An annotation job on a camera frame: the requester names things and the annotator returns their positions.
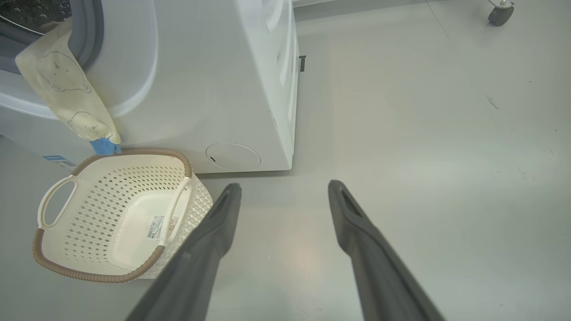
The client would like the white washing machine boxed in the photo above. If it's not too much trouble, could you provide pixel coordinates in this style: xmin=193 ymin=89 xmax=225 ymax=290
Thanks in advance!
xmin=0 ymin=0 xmax=300 ymax=174

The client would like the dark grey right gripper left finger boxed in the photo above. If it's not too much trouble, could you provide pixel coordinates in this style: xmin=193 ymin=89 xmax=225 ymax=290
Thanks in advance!
xmin=126 ymin=183 xmax=242 ymax=321

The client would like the blue energy label sticker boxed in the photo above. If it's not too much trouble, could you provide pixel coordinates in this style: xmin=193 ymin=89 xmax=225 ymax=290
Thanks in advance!
xmin=42 ymin=155 xmax=78 ymax=169

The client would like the cream perforated laundry basket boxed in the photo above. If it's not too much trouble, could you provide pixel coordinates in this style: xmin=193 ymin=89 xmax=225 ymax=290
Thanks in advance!
xmin=32 ymin=148 xmax=214 ymax=284

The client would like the grey rubber door gasket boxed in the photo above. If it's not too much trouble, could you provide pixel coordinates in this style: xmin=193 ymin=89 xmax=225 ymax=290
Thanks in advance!
xmin=0 ymin=0 xmax=104 ymax=74

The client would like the cream cloth with blue trim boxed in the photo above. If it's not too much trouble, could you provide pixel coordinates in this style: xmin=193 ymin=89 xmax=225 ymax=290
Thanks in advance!
xmin=15 ymin=18 xmax=122 ymax=156

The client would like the grey stand leg with caster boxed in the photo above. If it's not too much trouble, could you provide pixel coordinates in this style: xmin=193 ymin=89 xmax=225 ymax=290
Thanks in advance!
xmin=486 ymin=0 xmax=515 ymax=27

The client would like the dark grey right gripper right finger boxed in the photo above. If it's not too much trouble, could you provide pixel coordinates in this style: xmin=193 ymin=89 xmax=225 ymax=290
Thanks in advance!
xmin=328 ymin=180 xmax=447 ymax=321

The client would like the stainless steel washer drum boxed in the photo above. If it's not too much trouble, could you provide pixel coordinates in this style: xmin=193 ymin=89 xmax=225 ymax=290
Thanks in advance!
xmin=0 ymin=0 xmax=72 ymax=34

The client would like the round white filter cover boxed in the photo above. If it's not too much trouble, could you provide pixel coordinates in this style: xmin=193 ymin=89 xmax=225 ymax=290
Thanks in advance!
xmin=205 ymin=143 xmax=262 ymax=170

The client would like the barcode sticker of basket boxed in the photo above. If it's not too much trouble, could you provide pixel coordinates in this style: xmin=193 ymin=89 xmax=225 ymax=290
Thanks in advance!
xmin=146 ymin=215 xmax=179 ymax=240

